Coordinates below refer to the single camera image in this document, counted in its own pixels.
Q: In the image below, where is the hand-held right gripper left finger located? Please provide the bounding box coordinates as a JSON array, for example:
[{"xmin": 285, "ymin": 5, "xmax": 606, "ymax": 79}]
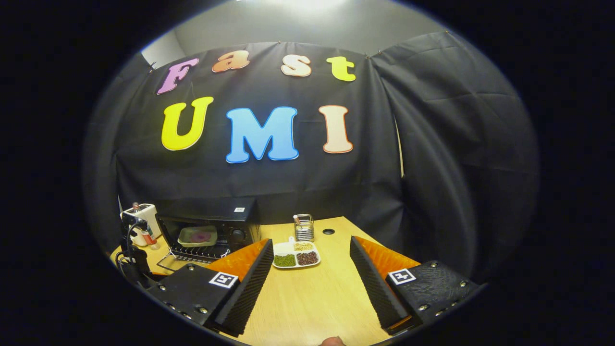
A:
[{"xmin": 147, "ymin": 239, "xmax": 274, "ymax": 337}]

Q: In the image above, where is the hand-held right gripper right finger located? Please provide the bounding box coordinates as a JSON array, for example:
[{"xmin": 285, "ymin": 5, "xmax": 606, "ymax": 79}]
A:
[{"xmin": 349, "ymin": 235, "xmax": 481, "ymax": 336}]

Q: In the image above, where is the cream square plate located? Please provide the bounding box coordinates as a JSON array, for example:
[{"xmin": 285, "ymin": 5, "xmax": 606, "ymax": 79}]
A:
[{"xmin": 177, "ymin": 225, "xmax": 218, "ymax": 248}]

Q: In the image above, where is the black electric oven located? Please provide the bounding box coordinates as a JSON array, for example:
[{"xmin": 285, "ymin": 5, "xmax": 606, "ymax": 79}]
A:
[{"xmin": 155, "ymin": 196, "xmax": 262, "ymax": 274}]

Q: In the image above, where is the small bottle with red label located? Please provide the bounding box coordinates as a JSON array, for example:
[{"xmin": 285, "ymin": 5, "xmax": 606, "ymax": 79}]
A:
[{"xmin": 132, "ymin": 202, "xmax": 160, "ymax": 251}]

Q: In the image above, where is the white toaster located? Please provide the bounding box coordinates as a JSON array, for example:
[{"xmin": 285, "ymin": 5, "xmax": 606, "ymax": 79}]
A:
[{"xmin": 120, "ymin": 203, "xmax": 162, "ymax": 247}]

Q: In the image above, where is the white divided tray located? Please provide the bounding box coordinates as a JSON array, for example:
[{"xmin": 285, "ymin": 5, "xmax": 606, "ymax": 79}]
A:
[{"xmin": 272, "ymin": 236, "xmax": 321, "ymax": 269}]

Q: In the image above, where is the black backdrop cloth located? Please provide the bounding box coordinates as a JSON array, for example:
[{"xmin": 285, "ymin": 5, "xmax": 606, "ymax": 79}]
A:
[{"xmin": 82, "ymin": 31, "xmax": 541, "ymax": 284}]

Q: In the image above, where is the large ceiling light panel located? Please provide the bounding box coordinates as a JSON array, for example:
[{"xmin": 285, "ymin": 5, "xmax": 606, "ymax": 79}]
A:
[{"xmin": 269, "ymin": 0, "xmax": 356, "ymax": 12}]

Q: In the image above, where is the metal wire holder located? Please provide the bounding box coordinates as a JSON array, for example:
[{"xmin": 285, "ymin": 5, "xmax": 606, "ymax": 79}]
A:
[{"xmin": 293, "ymin": 214, "xmax": 315, "ymax": 242}]

